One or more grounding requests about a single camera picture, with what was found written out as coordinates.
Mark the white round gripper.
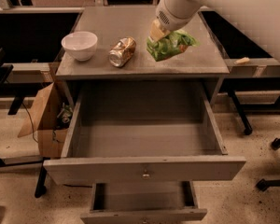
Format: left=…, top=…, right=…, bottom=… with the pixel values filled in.
left=149, top=0, right=203, bottom=42

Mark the green rice chip bag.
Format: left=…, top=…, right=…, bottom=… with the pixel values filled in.
left=147, top=30, right=198, bottom=62

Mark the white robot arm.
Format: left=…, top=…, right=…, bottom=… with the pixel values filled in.
left=150, top=0, right=280, bottom=62

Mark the grey cabinet with counter top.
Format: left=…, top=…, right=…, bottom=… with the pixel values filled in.
left=57, top=6, right=229, bottom=103

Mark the open grey top drawer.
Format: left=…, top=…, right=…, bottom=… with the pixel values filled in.
left=44, top=81, right=245, bottom=185

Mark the open grey drawer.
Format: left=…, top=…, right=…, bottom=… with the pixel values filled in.
left=44, top=81, right=245, bottom=185
left=80, top=181, right=207, bottom=224

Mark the brass drawer knob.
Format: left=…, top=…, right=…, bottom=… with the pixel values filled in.
left=142, top=172, right=150, bottom=180

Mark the open grey lower drawer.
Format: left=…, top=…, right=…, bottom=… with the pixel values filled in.
left=80, top=181, right=207, bottom=224

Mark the crushed gold soda can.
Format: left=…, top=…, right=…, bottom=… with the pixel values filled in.
left=108, top=36, right=136, bottom=67

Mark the white ceramic bowl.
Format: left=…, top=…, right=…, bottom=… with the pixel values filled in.
left=62, top=31, right=98, bottom=61

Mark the small yellow foam scrap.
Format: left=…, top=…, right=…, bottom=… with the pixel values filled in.
left=234, top=57, right=250, bottom=64

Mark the crumpled can in box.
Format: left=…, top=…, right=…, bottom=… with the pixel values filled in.
left=56, top=104, right=73, bottom=130

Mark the brown cardboard box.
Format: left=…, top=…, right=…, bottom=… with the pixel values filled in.
left=18, top=83, right=67, bottom=158

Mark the black office chair base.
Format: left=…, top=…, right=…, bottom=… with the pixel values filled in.
left=256, top=138, right=280, bottom=191

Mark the black table leg left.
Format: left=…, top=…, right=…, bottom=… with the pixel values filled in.
left=0, top=155, right=48, bottom=198

